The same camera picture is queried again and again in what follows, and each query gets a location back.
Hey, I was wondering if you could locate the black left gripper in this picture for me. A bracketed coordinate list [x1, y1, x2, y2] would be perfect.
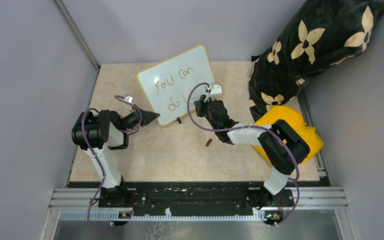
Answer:
[120, 104, 160, 132]

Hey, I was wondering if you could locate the red marker cap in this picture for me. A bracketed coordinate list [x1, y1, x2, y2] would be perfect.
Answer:
[205, 138, 213, 147]

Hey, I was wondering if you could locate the yellow framed whiteboard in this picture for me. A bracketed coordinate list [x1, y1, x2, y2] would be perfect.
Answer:
[136, 44, 215, 126]

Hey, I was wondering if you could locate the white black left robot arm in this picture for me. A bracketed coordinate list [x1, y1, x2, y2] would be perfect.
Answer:
[71, 109, 160, 207]

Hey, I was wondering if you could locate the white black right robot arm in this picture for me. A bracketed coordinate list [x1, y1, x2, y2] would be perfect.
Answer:
[193, 95, 310, 206]

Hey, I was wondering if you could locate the yellow cloth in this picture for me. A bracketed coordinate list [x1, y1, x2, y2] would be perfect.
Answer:
[255, 105, 324, 164]

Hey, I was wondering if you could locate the black floral pillow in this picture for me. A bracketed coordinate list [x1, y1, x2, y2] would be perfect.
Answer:
[248, 0, 384, 121]

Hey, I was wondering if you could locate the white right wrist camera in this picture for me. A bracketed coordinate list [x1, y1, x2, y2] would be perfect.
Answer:
[204, 82, 223, 103]

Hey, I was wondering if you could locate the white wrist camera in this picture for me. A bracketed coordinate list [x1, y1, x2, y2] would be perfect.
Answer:
[204, 82, 223, 103]
[122, 95, 133, 104]

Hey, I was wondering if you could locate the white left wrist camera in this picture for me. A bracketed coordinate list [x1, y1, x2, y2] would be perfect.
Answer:
[122, 95, 133, 104]

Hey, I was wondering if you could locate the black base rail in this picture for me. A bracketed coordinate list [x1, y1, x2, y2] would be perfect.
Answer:
[64, 181, 296, 218]

